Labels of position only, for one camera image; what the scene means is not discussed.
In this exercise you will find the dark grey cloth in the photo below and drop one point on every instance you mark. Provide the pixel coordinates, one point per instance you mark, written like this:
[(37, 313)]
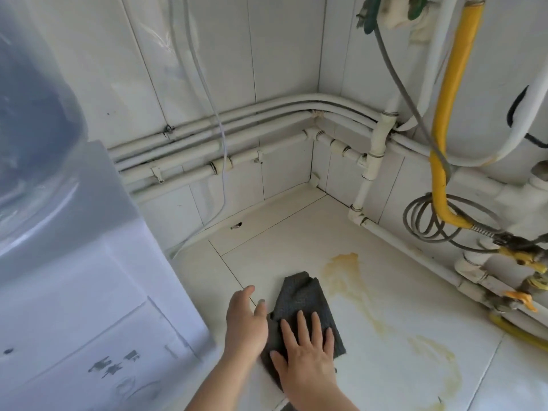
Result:
[(299, 295)]

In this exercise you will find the group of white wall pipes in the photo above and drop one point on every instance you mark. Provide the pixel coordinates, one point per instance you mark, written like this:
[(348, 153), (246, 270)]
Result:
[(257, 109)]

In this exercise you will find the thin clear tube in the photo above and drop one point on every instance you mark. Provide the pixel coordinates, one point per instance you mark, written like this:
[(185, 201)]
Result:
[(222, 141)]

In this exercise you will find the person's right hand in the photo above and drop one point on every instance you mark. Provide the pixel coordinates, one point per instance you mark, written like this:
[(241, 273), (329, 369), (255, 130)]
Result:
[(308, 376)]

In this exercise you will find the blue water bottle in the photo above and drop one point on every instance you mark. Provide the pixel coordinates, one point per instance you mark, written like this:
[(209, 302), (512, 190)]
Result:
[(34, 124)]

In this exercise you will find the white water dispenser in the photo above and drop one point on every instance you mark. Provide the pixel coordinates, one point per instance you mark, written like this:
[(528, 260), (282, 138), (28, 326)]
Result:
[(85, 316)]

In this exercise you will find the white pipe brass valve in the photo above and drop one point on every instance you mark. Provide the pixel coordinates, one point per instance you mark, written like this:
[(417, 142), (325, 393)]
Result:
[(513, 196)]

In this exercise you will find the person's left hand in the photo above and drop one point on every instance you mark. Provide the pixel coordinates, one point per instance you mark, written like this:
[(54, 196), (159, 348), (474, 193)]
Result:
[(246, 333)]

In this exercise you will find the person's left forearm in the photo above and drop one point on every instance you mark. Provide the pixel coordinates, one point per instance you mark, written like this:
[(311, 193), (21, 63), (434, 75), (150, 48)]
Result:
[(218, 389)]

